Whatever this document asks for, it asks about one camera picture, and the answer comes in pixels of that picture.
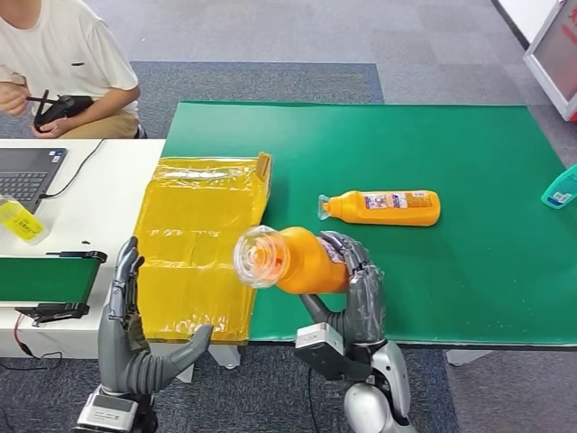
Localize dark grey laptop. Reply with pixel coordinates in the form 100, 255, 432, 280
0, 147, 69, 215

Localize person's left hand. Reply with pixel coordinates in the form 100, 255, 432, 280
30, 116, 69, 140

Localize clear bottle with yellow label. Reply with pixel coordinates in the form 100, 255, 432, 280
0, 196, 48, 245

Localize white table foot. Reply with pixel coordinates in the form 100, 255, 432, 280
445, 349, 493, 367

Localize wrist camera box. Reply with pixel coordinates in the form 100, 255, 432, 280
294, 322, 373, 382
74, 388, 141, 433

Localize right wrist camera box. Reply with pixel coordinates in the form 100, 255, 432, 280
294, 322, 373, 382

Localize teal plastic bottle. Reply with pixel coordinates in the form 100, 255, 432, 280
540, 164, 577, 210

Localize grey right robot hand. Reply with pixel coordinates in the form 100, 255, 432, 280
299, 231, 386, 348

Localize black laptop cable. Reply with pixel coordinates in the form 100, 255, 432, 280
39, 139, 106, 199

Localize yellow plastic-wrapped cardboard sheet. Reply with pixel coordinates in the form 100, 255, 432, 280
133, 152, 274, 346

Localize person's right hand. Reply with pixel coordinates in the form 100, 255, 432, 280
0, 81, 31, 117

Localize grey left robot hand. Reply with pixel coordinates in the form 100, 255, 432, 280
97, 236, 213, 397

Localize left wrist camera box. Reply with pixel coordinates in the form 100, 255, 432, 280
74, 388, 141, 433

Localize white table leg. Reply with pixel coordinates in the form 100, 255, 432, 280
174, 343, 242, 383

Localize person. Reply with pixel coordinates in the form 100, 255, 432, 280
0, 0, 148, 140

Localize orange bottle with clear cap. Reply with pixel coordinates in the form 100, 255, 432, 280
317, 189, 441, 227
233, 225, 352, 295

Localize white and red sign frame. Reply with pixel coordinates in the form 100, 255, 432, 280
523, 0, 577, 123

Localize green table mat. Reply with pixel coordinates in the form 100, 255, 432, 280
161, 101, 577, 348

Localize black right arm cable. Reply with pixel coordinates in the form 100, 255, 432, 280
308, 367, 321, 433

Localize black remote controller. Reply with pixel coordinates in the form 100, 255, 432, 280
26, 89, 94, 133

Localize red and black wire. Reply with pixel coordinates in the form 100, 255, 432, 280
0, 313, 64, 372

